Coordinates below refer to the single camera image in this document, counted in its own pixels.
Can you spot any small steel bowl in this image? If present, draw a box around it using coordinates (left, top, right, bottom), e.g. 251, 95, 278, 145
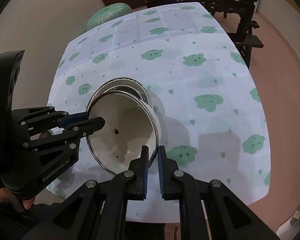
87, 77, 152, 109

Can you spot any small white enamel bowl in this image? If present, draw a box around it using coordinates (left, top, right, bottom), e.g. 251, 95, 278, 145
86, 91, 161, 175

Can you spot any dark wooden bench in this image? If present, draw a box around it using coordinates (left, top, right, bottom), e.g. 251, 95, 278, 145
227, 18, 264, 68

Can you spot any green cloud patterned tablecloth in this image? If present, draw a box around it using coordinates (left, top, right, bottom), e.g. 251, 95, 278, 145
48, 3, 270, 205

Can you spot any green plastic stool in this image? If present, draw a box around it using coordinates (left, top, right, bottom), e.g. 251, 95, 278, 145
85, 3, 133, 31

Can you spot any person's left hand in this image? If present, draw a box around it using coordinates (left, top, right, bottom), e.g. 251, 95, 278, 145
0, 187, 36, 210

